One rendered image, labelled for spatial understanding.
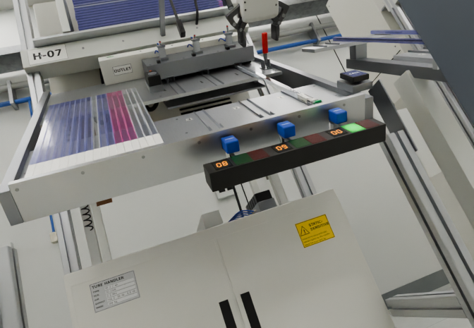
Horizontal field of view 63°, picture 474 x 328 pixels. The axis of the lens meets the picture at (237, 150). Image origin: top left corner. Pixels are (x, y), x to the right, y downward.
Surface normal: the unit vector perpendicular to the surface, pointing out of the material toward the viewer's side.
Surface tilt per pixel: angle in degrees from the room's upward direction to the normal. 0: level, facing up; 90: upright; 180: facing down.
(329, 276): 90
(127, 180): 135
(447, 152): 90
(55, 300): 90
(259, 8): 148
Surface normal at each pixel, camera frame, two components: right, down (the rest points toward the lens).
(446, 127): 0.19, -0.39
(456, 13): -0.92, 0.23
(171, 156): 0.34, 0.36
